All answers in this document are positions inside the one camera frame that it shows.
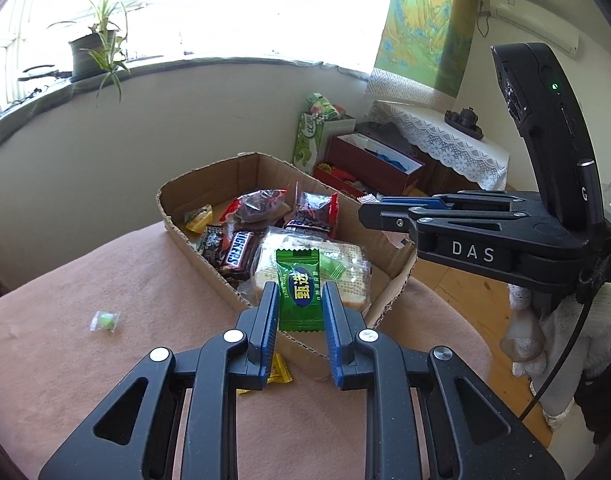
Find blue cloth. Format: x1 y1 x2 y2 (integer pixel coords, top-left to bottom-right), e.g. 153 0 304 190
365 147 411 171

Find black cable bundle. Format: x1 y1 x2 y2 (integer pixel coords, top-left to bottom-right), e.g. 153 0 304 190
18 62 74 83

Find red edged clear snack bag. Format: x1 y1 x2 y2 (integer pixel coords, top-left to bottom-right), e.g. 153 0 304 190
284 180 340 241
220 189 289 233

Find landscape wall scroll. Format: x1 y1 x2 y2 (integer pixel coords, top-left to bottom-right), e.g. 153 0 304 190
365 0 481 103

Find brown chocolate bar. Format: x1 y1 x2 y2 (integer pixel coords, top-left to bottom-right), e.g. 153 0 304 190
218 230 266 283

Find clear packet of wafers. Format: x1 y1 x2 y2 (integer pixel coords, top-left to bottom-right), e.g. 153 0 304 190
253 227 373 316

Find person's right hand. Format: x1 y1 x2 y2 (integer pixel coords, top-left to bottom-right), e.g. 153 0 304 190
500 280 611 428

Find yellow green candy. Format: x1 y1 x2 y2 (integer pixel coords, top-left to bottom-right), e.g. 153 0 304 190
184 204 214 233

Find red gift box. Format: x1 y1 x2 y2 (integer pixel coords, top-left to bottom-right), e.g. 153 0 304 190
313 162 366 196

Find lace covered side table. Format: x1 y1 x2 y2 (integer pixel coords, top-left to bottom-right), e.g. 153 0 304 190
375 100 511 191

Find brown cardboard box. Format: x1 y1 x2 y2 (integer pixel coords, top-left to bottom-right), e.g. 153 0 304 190
156 152 419 361

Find person's right forearm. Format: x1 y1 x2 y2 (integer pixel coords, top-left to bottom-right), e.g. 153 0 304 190
573 374 611 448

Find green carton box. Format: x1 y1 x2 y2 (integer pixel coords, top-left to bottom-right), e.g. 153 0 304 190
293 110 356 173

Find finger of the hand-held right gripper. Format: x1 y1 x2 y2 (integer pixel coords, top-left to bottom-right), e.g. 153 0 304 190
358 199 569 241
380 190 541 211

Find dark patterned candy packet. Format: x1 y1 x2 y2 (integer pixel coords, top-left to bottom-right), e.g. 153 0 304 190
200 224 231 266

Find green snack bag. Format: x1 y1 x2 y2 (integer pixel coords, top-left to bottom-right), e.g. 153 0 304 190
305 92 346 123

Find white air conditioner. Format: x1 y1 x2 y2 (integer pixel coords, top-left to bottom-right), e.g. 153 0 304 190
488 0 581 56

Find small clear wrapped green candy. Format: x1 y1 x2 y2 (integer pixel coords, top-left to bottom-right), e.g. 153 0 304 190
90 310 122 333

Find dark tea set tray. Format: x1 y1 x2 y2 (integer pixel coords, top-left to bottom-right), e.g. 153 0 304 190
444 106 486 141

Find bright window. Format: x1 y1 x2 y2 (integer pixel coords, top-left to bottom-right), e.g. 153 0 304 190
0 0 401 111

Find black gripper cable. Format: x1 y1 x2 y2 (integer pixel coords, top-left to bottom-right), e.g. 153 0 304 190
515 240 611 421

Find green candy packet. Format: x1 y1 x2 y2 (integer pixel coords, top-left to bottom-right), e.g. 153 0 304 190
276 245 326 333

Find dark red box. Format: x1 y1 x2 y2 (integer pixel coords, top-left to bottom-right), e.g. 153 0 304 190
325 132 426 196

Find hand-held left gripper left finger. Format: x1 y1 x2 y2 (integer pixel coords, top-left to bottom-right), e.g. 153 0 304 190
38 281 281 480

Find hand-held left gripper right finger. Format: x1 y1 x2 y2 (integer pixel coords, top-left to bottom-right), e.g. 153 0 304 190
321 282 566 480

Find grey window sill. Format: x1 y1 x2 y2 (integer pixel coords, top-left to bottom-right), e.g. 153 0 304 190
0 55 381 161

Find potted green plant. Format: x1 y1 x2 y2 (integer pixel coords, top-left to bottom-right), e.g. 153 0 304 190
48 0 131 108

